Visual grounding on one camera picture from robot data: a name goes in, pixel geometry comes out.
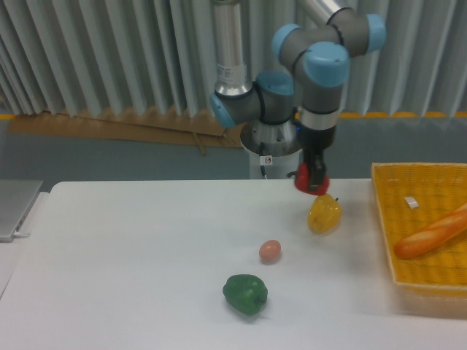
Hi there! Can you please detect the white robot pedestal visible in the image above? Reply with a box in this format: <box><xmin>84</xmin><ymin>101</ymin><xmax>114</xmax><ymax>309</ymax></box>
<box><xmin>240</xmin><ymin>120</ymin><xmax>301</xmax><ymax>179</ymax></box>

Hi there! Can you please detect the green bell pepper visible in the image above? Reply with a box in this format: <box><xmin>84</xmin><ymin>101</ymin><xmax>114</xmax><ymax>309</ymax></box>
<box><xmin>222</xmin><ymin>274</ymin><xmax>269</xmax><ymax>316</ymax></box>

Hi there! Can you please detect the brown cardboard sheet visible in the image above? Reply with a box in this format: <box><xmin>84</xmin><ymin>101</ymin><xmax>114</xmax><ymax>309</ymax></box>
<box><xmin>8</xmin><ymin>109</ymin><xmax>242</xmax><ymax>153</ymax></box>

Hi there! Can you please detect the red bell pepper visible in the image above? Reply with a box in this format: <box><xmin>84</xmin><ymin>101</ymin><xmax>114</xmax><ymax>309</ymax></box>
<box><xmin>286</xmin><ymin>163</ymin><xmax>330</xmax><ymax>196</ymax></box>

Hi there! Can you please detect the white pleated curtain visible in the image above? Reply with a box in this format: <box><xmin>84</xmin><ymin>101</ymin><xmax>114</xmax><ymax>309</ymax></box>
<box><xmin>1</xmin><ymin>1</ymin><xmax>466</xmax><ymax>117</ymax></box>

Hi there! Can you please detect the white label tag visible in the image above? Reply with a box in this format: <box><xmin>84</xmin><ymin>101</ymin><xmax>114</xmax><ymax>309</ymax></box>
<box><xmin>404</xmin><ymin>196</ymin><xmax>419</xmax><ymax>209</ymax></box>

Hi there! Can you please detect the yellow bell pepper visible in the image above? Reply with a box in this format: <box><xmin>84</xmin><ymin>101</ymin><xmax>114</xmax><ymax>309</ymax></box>
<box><xmin>307</xmin><ymin>193</ymin><xmax>342</xmax><ymax>233</ymax></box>

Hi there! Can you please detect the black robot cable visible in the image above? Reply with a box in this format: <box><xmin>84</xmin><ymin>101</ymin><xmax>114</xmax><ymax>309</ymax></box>
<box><xmin>258</xmin><ymin>142</ymin><xmax>269</xmax><ymax>180</ymax></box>

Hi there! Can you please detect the brown egg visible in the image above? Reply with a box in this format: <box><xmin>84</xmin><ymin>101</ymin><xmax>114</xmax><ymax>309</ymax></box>
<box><xmin>258</xmin><ymin>240</ymin><xmax>282</xmax><ymax>263</ymax></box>

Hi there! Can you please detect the yellow woven basket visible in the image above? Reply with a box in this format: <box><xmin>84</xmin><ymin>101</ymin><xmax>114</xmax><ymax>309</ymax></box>
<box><xmin>371</xmin><ymin>162</ymin><xmax>467</xmax><ymax>315</ymax></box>

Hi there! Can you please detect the silver laptop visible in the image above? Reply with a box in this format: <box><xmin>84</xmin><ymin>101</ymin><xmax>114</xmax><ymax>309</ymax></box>
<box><xmin>1</xmin><ymin>179</ymin><xmax>42</xmax><ymax>243</ymax></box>

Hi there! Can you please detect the orange baguette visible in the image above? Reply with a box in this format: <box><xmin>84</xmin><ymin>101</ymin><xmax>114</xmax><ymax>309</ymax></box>
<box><xmin>394</xmin><ymin>203</ymin><xmax>466</xmax><ymax>260</ymax></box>

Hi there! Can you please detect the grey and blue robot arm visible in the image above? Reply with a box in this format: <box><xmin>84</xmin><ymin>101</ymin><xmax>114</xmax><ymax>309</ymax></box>
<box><xmin>210</xmin><ymin>1</ymin><xmax>386</xmax><ymax>195</ymax></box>

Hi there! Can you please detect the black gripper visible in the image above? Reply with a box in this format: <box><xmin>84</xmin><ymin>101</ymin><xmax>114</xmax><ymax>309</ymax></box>
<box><xmin>298</xmin><ymin>125</ymin><xmax>336</xmax><ymax>190</ymax></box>

